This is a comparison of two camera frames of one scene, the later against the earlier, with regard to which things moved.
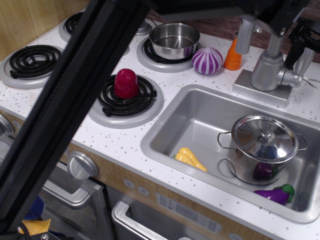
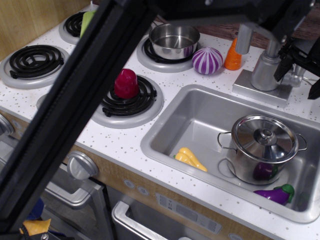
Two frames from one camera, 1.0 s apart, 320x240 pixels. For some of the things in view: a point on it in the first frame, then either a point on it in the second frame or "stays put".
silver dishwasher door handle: x=119 y=216 stays put
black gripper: x=306 y=32 to x=300 y=57
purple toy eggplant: x=282 y=194 stays put
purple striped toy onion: x=207 y=60 stays put
